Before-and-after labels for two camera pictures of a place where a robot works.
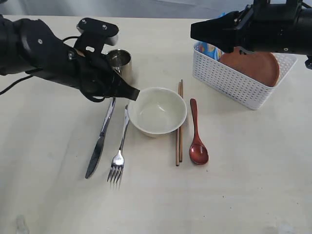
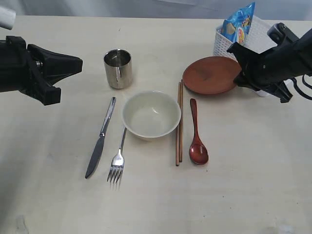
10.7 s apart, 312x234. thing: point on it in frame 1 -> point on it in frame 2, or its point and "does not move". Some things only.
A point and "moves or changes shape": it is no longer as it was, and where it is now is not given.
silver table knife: x=98 y=151 does not move
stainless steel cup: x=121 y=61 does not move
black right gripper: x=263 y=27 -> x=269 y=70
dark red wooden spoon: x=198 y=153 does not move
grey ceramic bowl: x=157 y=112 moves or changes shape
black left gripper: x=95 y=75 -> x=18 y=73
